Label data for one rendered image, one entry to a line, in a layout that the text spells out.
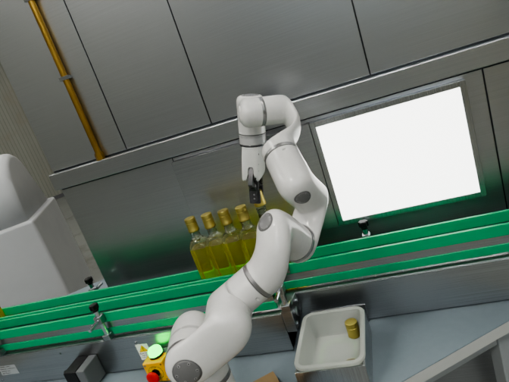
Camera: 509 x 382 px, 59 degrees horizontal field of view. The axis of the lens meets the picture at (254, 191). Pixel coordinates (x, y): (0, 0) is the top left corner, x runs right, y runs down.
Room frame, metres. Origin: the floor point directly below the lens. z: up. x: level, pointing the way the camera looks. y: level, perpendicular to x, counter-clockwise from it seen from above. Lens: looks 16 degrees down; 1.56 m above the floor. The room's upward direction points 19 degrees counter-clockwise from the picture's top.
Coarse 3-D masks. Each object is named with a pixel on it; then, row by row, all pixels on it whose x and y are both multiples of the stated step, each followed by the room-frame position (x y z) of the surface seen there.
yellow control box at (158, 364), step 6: (162, 348) 1.23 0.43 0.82; (150, 360) 1.18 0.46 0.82; (156, 360) 1.17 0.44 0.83; (162, 360) 1.16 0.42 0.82; (144, 366) 1.18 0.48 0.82; (150, 366) 1.17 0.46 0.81; (156, 366) 1.16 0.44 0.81; (162, 366) 1.16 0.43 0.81; (162, 372) 1.16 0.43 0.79; (162, 378) 1.16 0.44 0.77; (168, 378) 1.16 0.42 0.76
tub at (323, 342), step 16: (304, 320) 1.09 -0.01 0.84; (320, 320) 1.10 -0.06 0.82; (336, 320) 1.08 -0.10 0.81; (304, 336) 1.04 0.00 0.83; (320, 336) 1.10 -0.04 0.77; (336, 336) 1.08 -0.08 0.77; (304, 352) 0.99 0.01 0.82; (320, 352) 1.03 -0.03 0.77; (336, 352) 1.01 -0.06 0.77; (352, 352) 0.99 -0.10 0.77; (304, 368) 0.91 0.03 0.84; (320, 368) 0.89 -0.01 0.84
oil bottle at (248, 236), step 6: (252, 228) 1.25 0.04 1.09; (240, 234) 1.25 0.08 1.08; (246, 234) 1.24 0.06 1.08; (252, 234) 1.24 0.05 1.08; (240, 240) 1.25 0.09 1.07; (246, 240) 1.24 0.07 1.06; (252, 240) 1.24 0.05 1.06; (246, 246) 1.24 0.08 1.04; (252, 246) 1.24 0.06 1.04; (246, 252) 1.25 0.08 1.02; (252, 252) 1.24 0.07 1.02
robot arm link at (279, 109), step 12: (264, 96) 1.16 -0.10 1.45; (276, 96) 1.15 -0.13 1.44; (276, 108) 1.13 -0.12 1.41; (288, 108) 1.13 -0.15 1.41; (276, 120) 1.14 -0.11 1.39; (288, 120) 1.13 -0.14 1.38; (288, 132) 1.04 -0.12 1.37; (300, 132) 1.09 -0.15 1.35; (264, 144) 1.03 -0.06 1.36; (276, 144) 1.00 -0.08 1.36; (288, 144) 1.00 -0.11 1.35; (264, 156) 1.01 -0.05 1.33
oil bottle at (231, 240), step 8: (232, 232) 1.27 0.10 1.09; (224, 240) 1.27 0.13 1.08; (232, 240) 1.26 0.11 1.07; (224, 248) 1.27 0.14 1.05; (232, 248) 1.26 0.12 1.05; (240, 248) 1.25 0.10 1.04; (232, 256) 1.26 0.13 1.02; (240, 256) 1.26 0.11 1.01; (232, 264) 1.27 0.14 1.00; (240, 264) 1.26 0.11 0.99
